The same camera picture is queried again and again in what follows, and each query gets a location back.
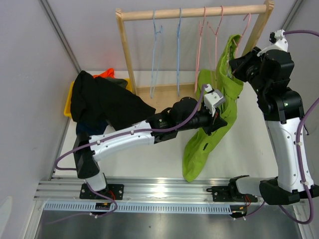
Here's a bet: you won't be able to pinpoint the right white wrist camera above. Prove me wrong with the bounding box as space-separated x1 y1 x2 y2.
257 29 288 57

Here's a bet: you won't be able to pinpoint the light blue hanger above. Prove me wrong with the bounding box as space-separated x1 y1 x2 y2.
150 10 163 99
176 8 182 96

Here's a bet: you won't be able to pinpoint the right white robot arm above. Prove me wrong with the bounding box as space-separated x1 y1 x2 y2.
227 47 319 205

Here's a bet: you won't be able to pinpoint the slotted grey cable duct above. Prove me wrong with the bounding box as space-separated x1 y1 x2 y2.
44 201 245 215

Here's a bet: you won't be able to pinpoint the black shorts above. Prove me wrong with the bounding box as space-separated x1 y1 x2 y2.
70 71 156 130

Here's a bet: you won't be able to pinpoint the dark olive shorts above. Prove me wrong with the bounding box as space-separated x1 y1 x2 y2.
106 78 132 92

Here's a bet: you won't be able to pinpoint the aluminium mounting rail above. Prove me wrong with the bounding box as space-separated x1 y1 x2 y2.
33 176 305 205

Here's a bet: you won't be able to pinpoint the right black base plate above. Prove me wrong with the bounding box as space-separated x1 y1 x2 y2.
206 186 258 203

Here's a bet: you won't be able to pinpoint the orange mesh shorts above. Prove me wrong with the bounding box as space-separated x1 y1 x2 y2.
93 68 115 79

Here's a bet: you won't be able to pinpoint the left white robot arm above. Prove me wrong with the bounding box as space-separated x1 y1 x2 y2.
73 93 227 199

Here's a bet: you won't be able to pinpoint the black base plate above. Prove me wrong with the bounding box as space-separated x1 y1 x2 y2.
79 183 124 200
206 186 258 203

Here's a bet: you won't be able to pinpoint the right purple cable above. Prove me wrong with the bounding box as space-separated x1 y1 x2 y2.
278 29 319 224

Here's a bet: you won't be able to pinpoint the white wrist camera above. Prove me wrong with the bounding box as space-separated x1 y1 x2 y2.
203 84 226 115
257 29 288 57

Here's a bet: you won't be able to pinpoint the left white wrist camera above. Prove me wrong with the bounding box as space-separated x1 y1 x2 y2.
203 84 226 115

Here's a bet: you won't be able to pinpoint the navy blue shorts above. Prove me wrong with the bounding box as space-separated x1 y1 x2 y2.
76 121 108 135

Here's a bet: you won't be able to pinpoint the wooden clothes rack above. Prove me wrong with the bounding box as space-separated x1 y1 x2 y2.
115 0 275 107

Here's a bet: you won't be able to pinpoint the yellow plastic tray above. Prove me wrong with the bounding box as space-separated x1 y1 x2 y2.
64 78 133 118

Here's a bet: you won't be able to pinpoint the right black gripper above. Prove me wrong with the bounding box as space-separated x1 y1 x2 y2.
230 47 269 97

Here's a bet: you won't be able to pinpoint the lime green shorts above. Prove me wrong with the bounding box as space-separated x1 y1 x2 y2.
181 34 244 183

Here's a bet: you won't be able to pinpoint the pink hanger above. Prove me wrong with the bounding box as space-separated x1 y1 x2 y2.
194 7 206 93
235 13 251 48
206 5 224 81

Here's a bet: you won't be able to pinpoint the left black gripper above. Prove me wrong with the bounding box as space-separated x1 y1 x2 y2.
177 103 227 137

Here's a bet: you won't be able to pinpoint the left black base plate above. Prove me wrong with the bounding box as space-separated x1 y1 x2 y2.
79 183 124 200

